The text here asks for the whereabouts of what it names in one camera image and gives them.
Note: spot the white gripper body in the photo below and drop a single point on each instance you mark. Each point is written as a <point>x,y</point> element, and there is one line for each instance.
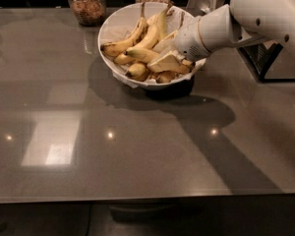
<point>189,42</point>

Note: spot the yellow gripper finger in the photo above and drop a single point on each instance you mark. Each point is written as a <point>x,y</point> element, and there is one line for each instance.
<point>168,61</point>
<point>166,42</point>

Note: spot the white bowl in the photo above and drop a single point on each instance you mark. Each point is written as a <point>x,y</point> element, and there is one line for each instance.
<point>121,20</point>

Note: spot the front diagonal banana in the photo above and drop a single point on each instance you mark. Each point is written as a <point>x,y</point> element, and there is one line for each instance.
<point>146,55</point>

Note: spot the upright centre banana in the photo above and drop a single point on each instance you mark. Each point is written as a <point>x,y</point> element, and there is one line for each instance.
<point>160,21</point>

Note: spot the middle curved banana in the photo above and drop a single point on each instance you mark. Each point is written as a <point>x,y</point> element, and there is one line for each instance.
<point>148,42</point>

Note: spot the long left banana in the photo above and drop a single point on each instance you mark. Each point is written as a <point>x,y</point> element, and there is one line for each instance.
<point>114,48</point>

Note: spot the glass jar with granola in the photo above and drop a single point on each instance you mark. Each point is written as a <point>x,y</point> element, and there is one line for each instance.
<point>88,12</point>

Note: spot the small front-left banana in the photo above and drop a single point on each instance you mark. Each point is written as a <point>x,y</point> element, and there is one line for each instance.
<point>138,72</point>

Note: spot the black toaster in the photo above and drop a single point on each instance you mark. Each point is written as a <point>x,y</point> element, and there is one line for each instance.
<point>269,62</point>

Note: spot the small front banana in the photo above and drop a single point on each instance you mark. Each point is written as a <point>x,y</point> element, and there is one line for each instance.
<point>166,77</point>

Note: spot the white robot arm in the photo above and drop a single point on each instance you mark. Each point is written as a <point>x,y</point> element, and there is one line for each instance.
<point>239,23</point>

